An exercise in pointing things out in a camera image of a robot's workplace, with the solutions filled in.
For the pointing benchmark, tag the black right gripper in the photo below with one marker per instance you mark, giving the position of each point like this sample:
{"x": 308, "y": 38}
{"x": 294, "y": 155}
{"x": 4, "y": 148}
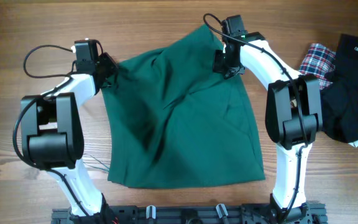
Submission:
{"x": 224, "y": 66}

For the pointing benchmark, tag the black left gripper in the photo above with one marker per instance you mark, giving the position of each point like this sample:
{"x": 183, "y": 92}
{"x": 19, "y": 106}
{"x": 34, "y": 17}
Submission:
{"x": 112, "y": 66}

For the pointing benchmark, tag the green cloth bag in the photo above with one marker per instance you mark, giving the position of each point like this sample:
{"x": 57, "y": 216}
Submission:
{"x": 177, "y": 124}

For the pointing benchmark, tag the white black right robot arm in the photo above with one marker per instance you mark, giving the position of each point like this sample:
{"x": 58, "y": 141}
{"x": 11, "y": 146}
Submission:
{"x": 293, "y": 114}

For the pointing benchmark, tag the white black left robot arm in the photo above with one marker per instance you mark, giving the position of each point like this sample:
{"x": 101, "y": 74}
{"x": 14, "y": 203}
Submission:
{"x": 48, "y": 134}

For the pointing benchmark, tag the plaid checkered shirt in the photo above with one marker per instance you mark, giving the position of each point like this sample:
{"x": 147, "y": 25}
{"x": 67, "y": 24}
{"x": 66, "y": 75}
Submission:
{"x": 318, "y": 61}

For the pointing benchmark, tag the dark navy garment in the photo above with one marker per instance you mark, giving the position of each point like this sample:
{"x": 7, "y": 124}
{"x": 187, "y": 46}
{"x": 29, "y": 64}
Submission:
{"x": 340, "y": 99}

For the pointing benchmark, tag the white paper piece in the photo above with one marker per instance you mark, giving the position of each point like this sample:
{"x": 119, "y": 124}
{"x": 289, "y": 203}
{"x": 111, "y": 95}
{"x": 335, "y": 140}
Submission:
{"x": 354, "y": 144}

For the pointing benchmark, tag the black aluminium mounting rail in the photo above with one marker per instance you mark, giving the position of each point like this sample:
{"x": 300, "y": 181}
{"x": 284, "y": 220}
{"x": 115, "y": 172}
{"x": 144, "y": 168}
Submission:
{"x": 309, "y": 213}

